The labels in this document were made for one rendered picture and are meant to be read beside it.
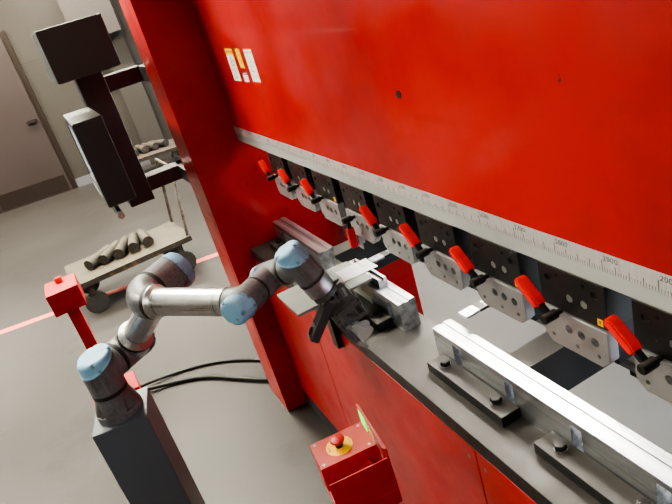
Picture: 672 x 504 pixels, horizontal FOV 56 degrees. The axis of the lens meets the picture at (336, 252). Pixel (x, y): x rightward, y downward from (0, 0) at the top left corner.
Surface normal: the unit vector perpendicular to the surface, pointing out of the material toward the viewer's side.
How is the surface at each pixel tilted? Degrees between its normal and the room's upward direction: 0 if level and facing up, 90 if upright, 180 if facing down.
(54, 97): 90
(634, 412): 0
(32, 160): 90
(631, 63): 90
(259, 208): 90
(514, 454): 0
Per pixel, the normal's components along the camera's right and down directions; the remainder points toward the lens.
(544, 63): -0.86, 0.40
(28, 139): 0.26, 0.35
